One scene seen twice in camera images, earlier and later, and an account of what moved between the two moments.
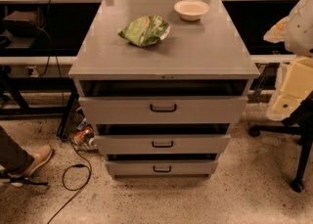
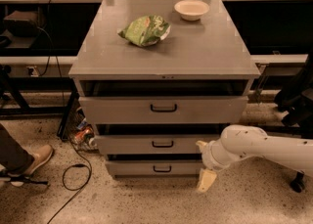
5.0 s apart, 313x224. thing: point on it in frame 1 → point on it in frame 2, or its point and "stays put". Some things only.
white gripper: [300, 32] → [207, 156]
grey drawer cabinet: [162, 79] stays put
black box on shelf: [21, 22] stays put
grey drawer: [165, 144] stays put
